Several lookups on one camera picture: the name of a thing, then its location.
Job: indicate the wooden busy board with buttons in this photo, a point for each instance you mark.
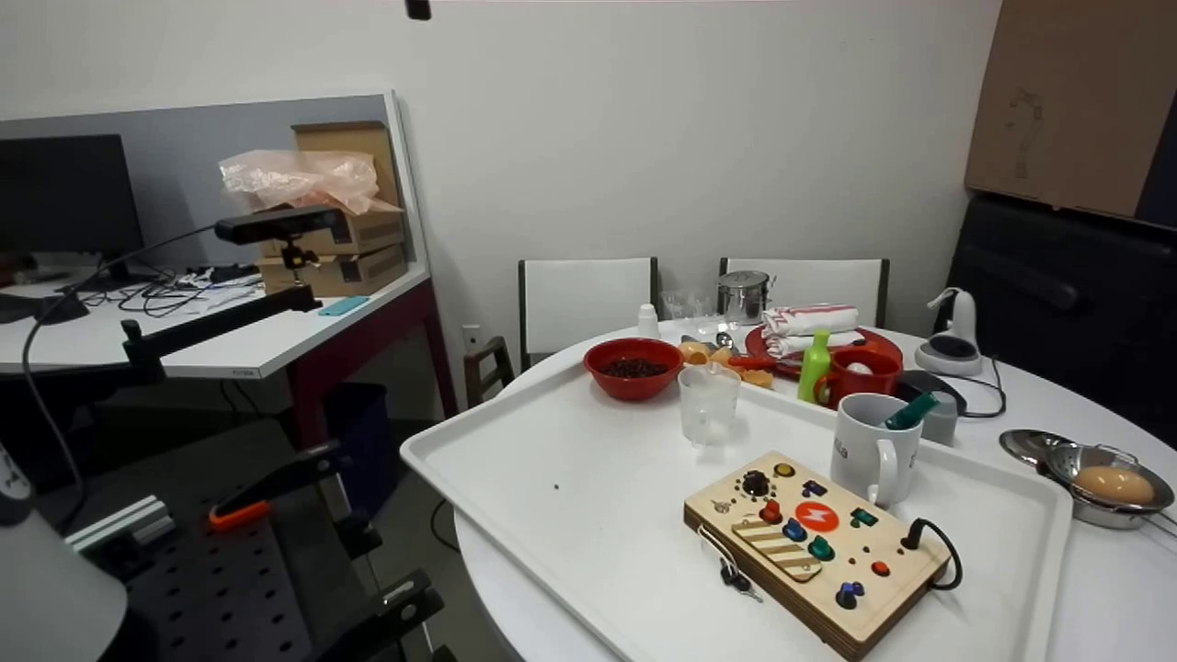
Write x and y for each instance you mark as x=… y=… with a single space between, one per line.
x=846 y=625

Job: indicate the red bowl with coffee beans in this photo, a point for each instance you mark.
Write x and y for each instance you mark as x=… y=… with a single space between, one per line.
x=629 y=383

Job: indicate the small step stool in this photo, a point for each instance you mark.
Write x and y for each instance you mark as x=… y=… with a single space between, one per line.
x=486 y=368

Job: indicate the clear plastic measuring cup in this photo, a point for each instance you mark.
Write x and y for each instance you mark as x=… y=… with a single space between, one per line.
x=708 y=410

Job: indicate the orange yellow toy food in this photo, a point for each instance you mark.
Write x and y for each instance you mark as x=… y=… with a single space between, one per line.
x=736 y=366

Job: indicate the stainless steel pot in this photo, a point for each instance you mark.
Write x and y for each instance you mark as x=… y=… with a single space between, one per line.
x=741 y=299

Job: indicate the red plate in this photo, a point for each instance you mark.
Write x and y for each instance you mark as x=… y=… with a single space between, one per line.
x=768 y=353

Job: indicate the large white plastic tray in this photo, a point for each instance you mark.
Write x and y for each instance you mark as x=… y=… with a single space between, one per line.
x=590 y=518

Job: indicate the white red patterned cloth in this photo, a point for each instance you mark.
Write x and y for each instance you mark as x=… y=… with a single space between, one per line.
x=805 y=325

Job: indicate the green plastic bottle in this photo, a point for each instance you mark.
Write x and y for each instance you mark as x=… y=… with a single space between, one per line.
x=814 y=368

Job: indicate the flat cardboard box stack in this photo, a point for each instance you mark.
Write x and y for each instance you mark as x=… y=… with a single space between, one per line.
x=362 y=258

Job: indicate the teal flat item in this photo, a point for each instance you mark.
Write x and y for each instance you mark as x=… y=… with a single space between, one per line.
x=342 y=308

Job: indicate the dark blue bin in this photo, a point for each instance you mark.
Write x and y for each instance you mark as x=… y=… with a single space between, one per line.
x=362 y=442

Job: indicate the upright cardboard box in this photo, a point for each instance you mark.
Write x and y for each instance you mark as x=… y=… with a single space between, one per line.
x=368 y=141

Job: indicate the white ceramic mug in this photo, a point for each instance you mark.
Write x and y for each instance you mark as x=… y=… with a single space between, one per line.
x=867 y=459

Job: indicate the white desk with grey partition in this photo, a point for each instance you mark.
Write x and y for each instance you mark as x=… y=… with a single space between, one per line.
x=244 y=351

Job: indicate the black clamp with orange grip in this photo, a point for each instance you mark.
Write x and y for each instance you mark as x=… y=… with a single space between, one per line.
x=277 y=482

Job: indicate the white desktop device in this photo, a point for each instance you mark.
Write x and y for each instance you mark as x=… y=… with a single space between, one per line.
x=949 y=353

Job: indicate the small grey cup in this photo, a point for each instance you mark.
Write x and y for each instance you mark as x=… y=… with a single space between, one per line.
x=946 y=417

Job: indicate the black perforated robot table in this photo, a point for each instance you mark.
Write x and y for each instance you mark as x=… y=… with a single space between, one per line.
x=221 y=600

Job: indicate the metal strainer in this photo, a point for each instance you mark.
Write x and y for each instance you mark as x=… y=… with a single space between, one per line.
x=1041 y=449

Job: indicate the black cabinet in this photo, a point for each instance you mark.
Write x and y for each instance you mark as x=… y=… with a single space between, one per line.
x=1078 y=308

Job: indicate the large cardboard box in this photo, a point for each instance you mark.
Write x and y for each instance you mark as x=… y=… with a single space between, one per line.
x=1068 y=97

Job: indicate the black computer monitor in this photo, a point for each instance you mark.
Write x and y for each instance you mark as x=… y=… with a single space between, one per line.
x=69 y=195

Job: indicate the beige egg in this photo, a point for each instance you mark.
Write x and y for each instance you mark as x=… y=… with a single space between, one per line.
x=1117 y=488

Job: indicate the white rounded cover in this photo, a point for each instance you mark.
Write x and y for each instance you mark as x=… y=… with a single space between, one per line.
x=51 y=591

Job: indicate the black stereo camera bar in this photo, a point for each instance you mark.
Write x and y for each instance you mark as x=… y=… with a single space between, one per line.
x=280 y=226

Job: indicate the black wall fixture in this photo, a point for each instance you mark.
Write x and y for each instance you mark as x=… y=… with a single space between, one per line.
x=417 y=9

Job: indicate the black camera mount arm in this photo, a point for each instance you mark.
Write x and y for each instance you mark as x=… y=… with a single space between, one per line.
x=221 y=321

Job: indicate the aluminium profile rail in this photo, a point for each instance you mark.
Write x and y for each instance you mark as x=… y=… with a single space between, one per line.
x=116 y=525

